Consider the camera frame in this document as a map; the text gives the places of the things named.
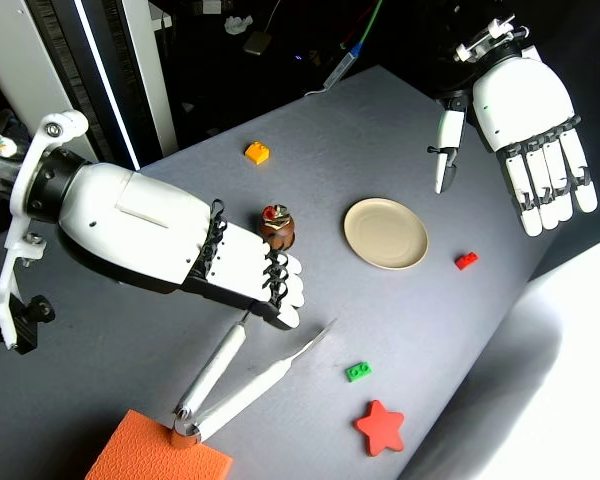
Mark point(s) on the grey table cloth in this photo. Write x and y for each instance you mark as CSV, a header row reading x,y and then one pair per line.
x,y
130,325

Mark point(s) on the yellow toy brick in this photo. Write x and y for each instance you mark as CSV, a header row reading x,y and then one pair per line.
x,y
257,153

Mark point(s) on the beige round plate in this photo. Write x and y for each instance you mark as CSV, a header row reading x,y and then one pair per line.
x,y
385,235

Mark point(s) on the white power adapter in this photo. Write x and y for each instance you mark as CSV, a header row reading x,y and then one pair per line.
x,y
340,67

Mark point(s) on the white backdrop sheet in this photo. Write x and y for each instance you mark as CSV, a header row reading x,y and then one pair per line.
x,y
555,400

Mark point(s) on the crumpled white paper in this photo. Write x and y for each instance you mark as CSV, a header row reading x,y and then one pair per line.
x,y
238,24

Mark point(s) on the chocolate cupcake with cherry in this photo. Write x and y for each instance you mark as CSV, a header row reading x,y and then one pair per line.
x,y
280,227

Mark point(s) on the red toy brick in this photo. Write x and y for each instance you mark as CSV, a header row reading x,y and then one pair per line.
x,y
466,261

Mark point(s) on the red star block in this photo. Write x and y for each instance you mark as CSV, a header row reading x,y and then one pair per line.
x,y
380,427

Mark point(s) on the green toy brick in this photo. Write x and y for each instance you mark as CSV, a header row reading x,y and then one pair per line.
x,y
358,372

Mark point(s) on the grey square box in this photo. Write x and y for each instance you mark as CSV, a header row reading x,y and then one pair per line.
x,y
256,43

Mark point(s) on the orange foam block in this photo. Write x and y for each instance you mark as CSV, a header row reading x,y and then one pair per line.
x,y
145,450

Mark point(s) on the white equipment column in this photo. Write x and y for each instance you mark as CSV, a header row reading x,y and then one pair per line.
x,y
30,50

